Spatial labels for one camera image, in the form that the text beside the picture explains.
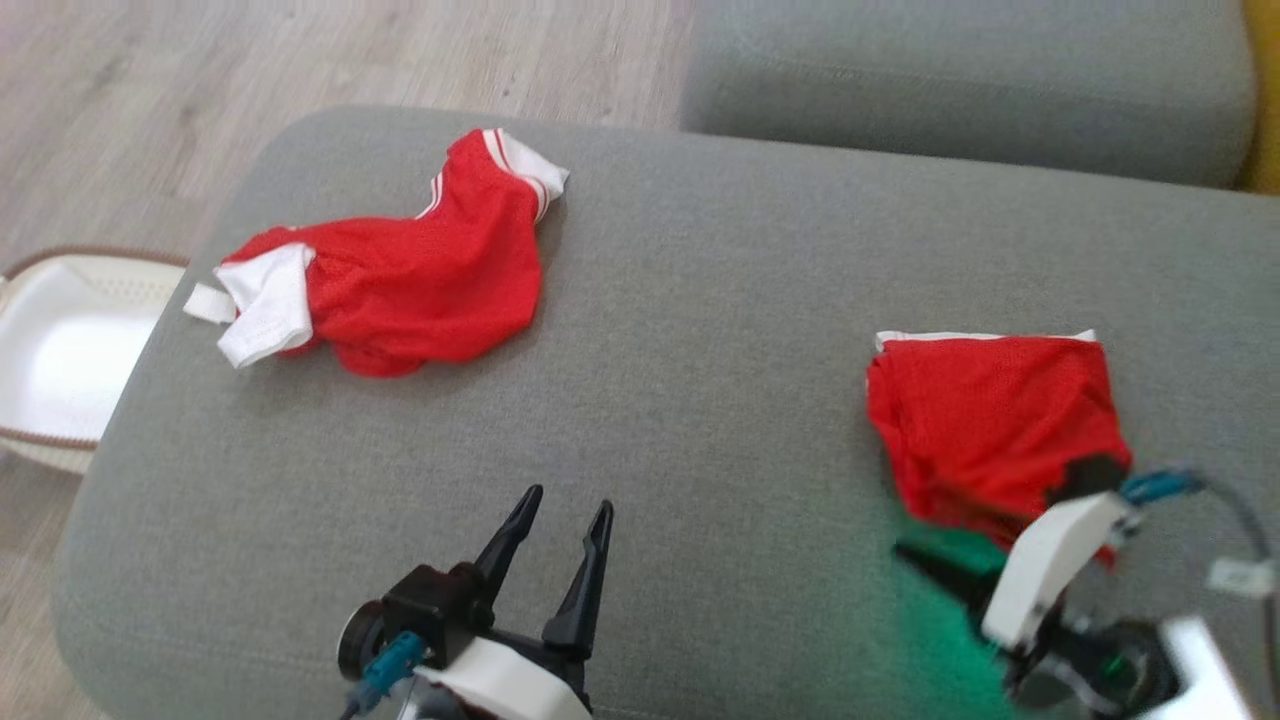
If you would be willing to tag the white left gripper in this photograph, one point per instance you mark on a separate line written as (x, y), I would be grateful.
(510, 685)

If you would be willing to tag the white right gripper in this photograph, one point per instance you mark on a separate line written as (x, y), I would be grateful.
(1050, 565)

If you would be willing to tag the red white sports jersey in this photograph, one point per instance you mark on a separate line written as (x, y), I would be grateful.
(990, 420)
(420, 280)

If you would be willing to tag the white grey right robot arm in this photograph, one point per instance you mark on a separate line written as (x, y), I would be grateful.
(1200, 670)

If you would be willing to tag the small grey sofa cushion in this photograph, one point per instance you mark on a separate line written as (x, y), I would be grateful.
(950, 80)

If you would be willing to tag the white laundry basket brown rim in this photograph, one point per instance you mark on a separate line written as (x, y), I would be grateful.
(70, 350)

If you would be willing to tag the yellow cushion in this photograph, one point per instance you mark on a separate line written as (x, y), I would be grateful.
(1265, 100)

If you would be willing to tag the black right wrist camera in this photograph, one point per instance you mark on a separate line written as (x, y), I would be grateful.
(1090, 478)

